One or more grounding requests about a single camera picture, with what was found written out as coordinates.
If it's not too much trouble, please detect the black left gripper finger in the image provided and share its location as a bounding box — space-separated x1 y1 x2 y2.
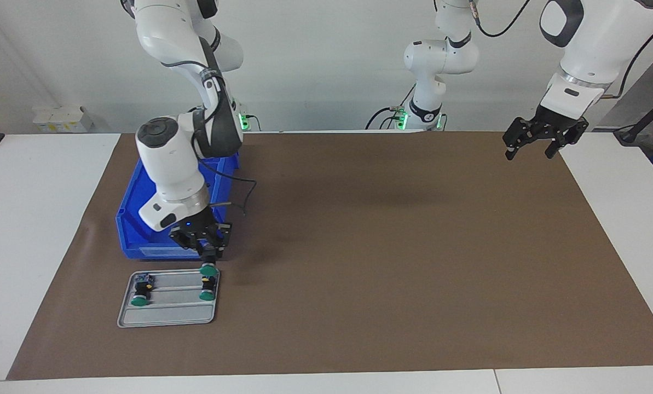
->
502 118 535 161
544 121 590 160

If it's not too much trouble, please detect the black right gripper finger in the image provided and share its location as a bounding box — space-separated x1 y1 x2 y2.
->
210 222 233 263
170 230 211 263

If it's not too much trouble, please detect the blue plastic storage bin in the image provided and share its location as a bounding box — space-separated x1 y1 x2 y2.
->
115 153 240 260

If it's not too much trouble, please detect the silver metal tray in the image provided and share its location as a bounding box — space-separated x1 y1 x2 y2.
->
117 268 221 329

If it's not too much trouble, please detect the black stand pole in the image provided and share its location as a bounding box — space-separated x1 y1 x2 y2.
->
614 88 653 146

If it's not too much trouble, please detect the brown table mat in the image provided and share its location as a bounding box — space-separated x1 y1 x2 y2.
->
6 130 653 381

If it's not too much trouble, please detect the white cardboard box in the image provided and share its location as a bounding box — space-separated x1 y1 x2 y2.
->
32 106 94 134

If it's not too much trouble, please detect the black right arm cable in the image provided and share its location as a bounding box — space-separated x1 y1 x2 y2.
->
192 126 258 217

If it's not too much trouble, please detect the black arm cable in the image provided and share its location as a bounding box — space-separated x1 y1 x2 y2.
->
469 0 653 100
192 126 258 217

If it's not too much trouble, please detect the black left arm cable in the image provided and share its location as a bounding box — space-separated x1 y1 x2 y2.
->
469 0 653 100

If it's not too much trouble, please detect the black base power cable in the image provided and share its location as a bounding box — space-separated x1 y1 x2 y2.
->
366 85 417 130

